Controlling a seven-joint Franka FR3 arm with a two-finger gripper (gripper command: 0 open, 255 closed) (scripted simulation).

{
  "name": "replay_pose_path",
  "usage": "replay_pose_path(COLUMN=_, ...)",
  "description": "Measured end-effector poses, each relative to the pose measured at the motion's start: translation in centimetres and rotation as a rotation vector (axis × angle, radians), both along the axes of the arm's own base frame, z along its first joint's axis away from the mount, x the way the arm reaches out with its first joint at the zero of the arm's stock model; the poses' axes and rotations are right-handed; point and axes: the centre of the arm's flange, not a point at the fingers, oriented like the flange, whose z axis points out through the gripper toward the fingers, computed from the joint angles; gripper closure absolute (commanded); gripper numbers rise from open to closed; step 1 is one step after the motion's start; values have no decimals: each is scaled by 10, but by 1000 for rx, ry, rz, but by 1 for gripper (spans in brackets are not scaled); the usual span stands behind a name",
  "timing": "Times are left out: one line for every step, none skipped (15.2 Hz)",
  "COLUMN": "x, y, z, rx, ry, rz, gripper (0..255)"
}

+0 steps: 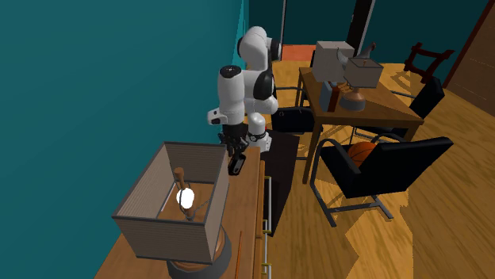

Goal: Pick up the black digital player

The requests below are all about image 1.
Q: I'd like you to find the dark robot stand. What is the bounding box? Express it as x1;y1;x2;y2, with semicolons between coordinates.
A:
260;129;301;238

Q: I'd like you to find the black cantilever chair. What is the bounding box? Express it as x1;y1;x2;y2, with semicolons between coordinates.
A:
351;75;446;141
270;86;324;135
309;132;455;228

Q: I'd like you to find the wooden chest of drawers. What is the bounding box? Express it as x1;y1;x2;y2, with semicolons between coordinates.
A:
94;145;274;279

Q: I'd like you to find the grey-blue book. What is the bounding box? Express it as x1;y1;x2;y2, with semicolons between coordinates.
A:
318;80;334;113

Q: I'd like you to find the orange rug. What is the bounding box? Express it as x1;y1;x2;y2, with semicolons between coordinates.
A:
280;44;317;63

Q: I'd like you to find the brown book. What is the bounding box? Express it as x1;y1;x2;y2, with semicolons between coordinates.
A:
328;85;342;113

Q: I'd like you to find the grey box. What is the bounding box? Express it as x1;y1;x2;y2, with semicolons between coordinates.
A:
311;40;355;83

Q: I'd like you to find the thin brown stick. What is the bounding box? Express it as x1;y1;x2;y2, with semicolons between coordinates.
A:
233;230;244;279

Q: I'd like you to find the large square shade table lamp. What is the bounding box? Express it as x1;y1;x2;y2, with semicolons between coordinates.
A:
111;140;233;279

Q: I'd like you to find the orange basketball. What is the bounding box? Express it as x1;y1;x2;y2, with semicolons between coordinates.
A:
347;140;378;169

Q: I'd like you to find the small square shade table lamp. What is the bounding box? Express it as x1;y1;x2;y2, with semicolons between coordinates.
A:
338;41;385;113

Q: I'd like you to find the wooden table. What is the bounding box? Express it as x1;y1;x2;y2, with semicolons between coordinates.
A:
295;63;425;185

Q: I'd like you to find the dark red wooden chair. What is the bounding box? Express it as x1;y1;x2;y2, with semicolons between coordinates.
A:
403;41;456;85

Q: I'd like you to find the brown wooden door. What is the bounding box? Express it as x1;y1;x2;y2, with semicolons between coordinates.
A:
442;0;495;117

